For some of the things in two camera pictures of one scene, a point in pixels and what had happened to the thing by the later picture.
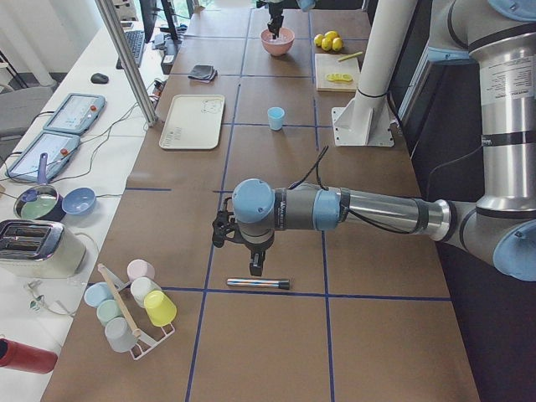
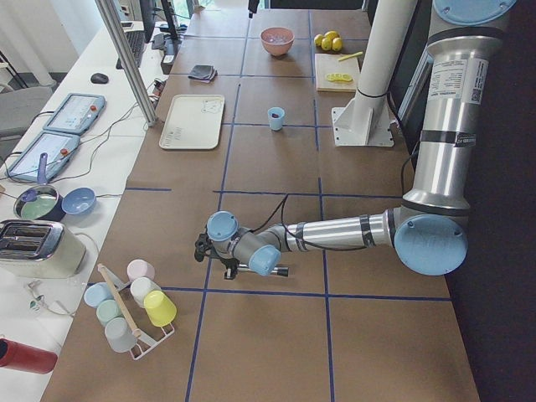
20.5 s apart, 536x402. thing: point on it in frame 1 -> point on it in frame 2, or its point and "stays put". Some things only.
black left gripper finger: (256, 263) -> (230, 273)
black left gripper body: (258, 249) -> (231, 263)
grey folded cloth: (203, 73) stays put
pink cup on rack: (140, 268) stays put
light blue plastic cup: (275, 117) stays put
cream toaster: (39, 249) stays put
